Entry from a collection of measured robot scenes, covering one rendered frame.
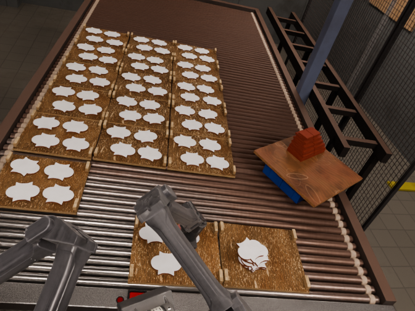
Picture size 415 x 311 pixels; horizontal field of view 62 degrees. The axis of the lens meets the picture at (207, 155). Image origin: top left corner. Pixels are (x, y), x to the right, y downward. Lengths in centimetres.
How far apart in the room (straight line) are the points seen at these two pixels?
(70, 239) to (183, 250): 27
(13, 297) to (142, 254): 51
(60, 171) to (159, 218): 113
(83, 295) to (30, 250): 67
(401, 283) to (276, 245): 185
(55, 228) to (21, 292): 75
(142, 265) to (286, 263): 69
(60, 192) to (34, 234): 97
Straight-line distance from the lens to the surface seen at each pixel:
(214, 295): 95
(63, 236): 86
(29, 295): 161
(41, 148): 212
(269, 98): 304
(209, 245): 173
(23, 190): 189
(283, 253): 184
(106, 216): 179
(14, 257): 97
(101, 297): 157
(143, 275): 160
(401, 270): 363
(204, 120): 247
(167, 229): 91
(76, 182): 192
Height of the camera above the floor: 232
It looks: 39 degrees down
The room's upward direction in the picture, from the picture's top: 16 degrees clockwise
